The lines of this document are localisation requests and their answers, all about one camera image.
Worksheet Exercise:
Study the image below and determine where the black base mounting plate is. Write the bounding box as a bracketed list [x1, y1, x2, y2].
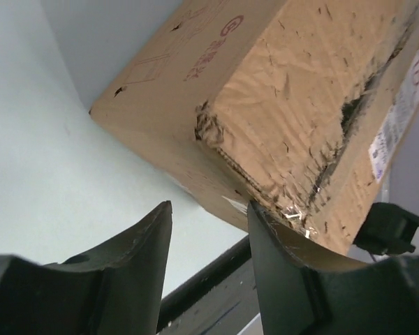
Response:
[156, 237, 259, 334]

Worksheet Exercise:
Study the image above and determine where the white shipping label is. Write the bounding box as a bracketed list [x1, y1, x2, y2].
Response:
[368, 50, 419, 182]

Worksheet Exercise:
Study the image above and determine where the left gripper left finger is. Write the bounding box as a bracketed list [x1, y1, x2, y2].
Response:
[0, 201, 172, 334]

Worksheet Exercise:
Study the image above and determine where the brown cardboard express box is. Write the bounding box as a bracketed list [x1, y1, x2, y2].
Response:
[90, 1, 419, 254]

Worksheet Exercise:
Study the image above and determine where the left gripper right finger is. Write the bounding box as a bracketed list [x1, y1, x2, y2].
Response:
[247, 202, 419, 334]

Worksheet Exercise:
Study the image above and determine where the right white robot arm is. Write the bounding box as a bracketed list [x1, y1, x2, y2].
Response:
[353, 202, 419, 255]

